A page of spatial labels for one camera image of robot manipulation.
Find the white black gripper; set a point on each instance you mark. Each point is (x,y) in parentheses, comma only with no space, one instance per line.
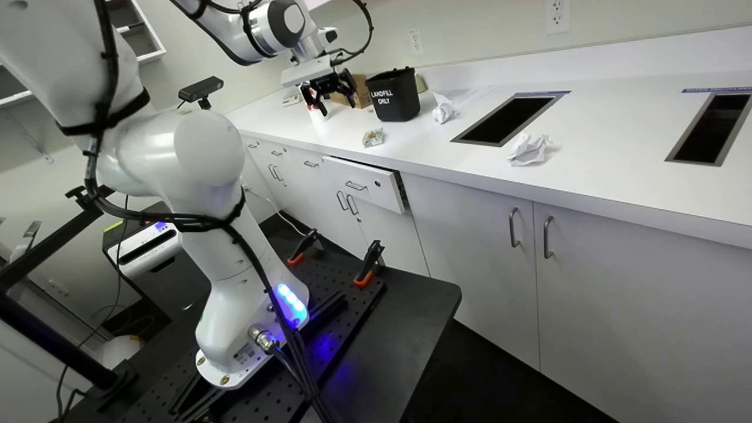
(310,71)

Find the small clear plastic case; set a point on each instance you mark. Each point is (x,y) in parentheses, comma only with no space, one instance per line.
(374,138)

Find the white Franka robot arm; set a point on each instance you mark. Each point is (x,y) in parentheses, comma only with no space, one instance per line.
(206,160)

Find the brown cardboard piece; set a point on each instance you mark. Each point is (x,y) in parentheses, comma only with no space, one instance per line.
(360,87)

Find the black plastic bin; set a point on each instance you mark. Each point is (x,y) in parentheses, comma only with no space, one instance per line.
(393,95)

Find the white open drawer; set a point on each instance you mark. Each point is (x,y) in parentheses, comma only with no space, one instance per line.
(367,185)

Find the crumpled white paper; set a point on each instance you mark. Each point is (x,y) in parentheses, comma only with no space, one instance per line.
(443,111)

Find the black orange clamp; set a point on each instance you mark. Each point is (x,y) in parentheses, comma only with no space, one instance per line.
(304,248)
(367,265)

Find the crumpled white cloth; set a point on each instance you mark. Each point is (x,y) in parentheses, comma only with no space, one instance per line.
(532,148)

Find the black perforated robot table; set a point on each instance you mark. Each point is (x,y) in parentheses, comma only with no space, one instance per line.
(408,314)

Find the white black control box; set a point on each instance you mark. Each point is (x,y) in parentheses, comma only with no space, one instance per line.
(147,245)

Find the white round floor object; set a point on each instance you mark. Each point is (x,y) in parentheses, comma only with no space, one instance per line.
(118,349)

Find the white counter cabinet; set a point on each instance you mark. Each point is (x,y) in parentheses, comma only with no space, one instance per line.
(626,297)

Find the black camera on stand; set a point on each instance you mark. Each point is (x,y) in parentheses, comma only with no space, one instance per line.
(201,87)

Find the white wall shelf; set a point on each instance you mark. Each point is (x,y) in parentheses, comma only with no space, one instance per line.
(147,38)

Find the white wall outlet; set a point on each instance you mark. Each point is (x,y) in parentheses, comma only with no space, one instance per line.
(557,15)

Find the black metal stand frame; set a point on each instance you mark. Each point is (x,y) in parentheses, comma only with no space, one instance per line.
(48,242)

